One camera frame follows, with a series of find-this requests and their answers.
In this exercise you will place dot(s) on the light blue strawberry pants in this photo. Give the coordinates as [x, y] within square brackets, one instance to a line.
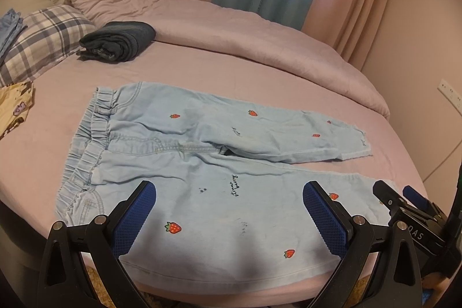
[229, 175]

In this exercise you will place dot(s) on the white wall socket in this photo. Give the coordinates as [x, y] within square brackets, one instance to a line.
[449, 93]

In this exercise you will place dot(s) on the pink bed with sheet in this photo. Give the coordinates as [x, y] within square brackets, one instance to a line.
[34, 155]

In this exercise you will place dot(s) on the plaid pillow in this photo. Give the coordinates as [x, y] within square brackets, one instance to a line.
[51, 35]

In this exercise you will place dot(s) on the yellow cartoon garment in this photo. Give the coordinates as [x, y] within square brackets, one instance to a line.
[16, 101]

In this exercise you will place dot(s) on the pink duvet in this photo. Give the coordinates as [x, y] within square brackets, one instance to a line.
[203, 25]

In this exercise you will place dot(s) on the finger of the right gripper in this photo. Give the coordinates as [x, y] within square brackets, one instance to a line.
[390, 198]
[415, 198]

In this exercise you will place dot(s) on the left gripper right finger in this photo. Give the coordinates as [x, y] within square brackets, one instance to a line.
[395, 280]

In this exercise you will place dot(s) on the dark folded jeans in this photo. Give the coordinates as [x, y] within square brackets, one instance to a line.
[117, 41]

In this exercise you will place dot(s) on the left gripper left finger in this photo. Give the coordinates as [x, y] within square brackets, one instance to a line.
[63, 278]

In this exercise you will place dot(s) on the folded blue denim garment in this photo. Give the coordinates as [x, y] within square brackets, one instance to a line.
[12, 25]

